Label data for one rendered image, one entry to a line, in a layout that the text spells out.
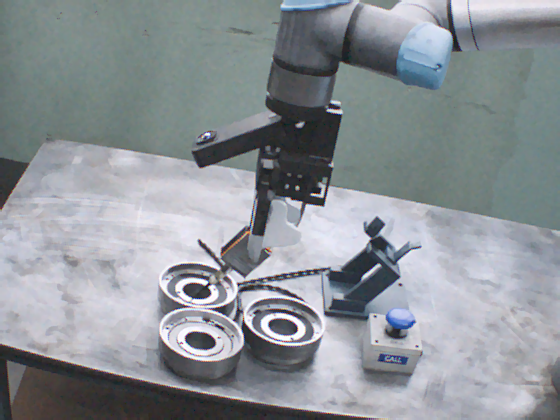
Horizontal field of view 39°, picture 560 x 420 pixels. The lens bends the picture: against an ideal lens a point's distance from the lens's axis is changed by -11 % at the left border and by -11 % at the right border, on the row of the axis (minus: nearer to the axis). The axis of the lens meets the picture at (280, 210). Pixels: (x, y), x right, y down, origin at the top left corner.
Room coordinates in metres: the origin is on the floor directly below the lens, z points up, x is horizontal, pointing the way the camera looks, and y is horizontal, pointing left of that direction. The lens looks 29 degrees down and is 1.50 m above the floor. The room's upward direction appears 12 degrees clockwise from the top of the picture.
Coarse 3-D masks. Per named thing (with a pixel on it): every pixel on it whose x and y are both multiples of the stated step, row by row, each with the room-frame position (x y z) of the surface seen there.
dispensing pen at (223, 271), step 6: (246, 228) 0.93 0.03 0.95; (240, 234) 0.92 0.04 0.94; (234, 240) 0.92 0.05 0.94; (222, 246) 0.93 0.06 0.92; (228, 246) 0.92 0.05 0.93; (222, 252) 0.92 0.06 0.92; (222, 270) 0.92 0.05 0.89; (228, 270) 0.91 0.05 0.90; (216, 276) 0.91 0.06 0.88; (222, 276) 0.91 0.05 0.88; (210, 282) 0.91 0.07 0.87; (216, 282) 0.92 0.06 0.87; (204, 288) 0.92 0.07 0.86; (198, 294) 0.92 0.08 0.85
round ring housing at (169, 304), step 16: (176, 272) 0.98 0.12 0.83; (192, 272) 0.99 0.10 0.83; (208, 272) 1.00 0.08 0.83; (160, 288) 0.92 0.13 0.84; (176, 288) 0.94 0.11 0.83; (192, 288) 0.97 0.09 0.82; (208, 288) 0.96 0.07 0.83; (176, 304) 0.90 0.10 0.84; (192, 304) 0.90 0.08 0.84; (224, 304) 0.92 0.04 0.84
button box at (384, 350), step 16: (368, 320) 0.95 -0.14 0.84; (384, 320) 0.94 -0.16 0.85; (416, 320) 0.96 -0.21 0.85; (368, 336) 0.92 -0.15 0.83; (384, 336) 0.91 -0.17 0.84; (400, 336) 0.91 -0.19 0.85; (416, 336) 0.92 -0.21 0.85; (368, 352) 0.89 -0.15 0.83; (384, 352) 0.89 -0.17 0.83; (400, 352) 0.89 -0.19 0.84; (416, 352) 0.89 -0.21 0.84; (368, 368) 0.89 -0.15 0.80; (384, 368) 0.89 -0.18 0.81; (400, 368) 0.89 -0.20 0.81
